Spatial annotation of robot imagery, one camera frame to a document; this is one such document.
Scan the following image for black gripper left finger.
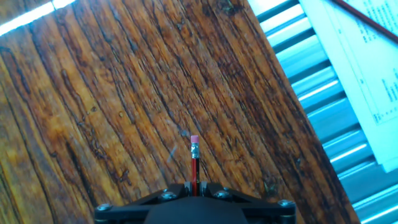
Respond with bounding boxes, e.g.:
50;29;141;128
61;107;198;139
94;182;193;224

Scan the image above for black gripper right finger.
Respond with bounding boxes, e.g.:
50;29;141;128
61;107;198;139
200;182;297;224

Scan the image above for red pencil with pink eraser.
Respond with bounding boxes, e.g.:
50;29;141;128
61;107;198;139
190;134;201;197

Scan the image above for dark red pencil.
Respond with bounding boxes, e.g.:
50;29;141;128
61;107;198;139
330;0;398;45

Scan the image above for brown wooden board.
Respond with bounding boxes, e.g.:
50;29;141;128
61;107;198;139
0;0;361;224

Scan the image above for white printed paper sheets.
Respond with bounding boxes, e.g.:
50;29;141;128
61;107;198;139
297;0;398;174

